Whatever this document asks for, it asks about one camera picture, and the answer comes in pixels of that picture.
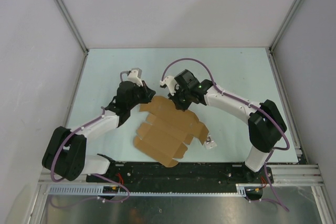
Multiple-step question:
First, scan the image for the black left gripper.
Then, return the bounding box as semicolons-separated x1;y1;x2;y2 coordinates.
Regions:
128;80;156;110

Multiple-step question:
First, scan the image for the brown cardboard box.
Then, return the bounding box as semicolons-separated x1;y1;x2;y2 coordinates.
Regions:
133;95;209;168

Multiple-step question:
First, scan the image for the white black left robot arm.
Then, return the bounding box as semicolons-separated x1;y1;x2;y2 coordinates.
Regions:
42;81;156;182

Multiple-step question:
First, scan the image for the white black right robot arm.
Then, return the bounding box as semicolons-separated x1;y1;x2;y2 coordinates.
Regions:
160;69;289;183

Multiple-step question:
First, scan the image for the small clear plastic packet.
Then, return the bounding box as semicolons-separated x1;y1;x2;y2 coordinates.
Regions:
204;135;217;150

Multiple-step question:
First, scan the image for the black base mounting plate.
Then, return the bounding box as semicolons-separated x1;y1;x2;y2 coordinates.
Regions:
86;159;275;186

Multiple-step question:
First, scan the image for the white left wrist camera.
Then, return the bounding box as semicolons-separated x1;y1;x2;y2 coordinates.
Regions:
127;68;143;87

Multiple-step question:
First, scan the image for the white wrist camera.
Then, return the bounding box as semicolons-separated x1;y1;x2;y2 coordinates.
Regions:
127;68;143;87
160;76;179;96

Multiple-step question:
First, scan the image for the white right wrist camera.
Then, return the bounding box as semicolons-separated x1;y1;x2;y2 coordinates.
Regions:
160;76;179;96

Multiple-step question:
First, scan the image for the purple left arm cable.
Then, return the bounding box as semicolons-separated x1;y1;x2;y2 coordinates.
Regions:
49;70;131;204

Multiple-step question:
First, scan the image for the grey slotted cable duct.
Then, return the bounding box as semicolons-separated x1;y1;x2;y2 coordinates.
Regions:
47;184;262;197

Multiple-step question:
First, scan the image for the aluminium rail right side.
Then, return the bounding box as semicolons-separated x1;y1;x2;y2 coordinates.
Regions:
266;48;306;158

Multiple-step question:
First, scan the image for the aluminium corner post left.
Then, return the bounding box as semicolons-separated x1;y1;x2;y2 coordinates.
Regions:
53;0;89;56

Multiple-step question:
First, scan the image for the aluminium corner post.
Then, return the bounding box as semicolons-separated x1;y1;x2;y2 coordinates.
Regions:
53;0;89;56
269;0;304;53

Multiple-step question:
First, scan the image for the aluminium front rail profile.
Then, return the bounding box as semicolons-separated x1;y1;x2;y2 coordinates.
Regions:
38;163;322;184

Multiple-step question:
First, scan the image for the aluminium corner post right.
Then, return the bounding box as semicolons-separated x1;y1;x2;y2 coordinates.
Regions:
269;0;304;53

